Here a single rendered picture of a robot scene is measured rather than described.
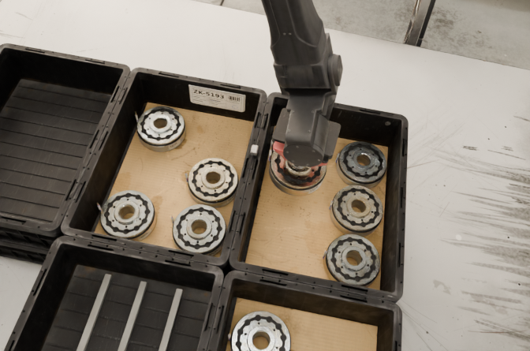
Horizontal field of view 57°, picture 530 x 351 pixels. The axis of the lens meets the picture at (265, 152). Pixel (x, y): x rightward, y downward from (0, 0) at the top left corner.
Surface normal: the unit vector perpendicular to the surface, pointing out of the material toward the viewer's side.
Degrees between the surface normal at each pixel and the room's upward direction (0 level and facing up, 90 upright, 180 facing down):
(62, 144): 0
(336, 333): 0
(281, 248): 0
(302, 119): 19
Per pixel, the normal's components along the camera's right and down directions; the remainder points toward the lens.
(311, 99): -0.25, -0.55
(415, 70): 0.06, -0.55
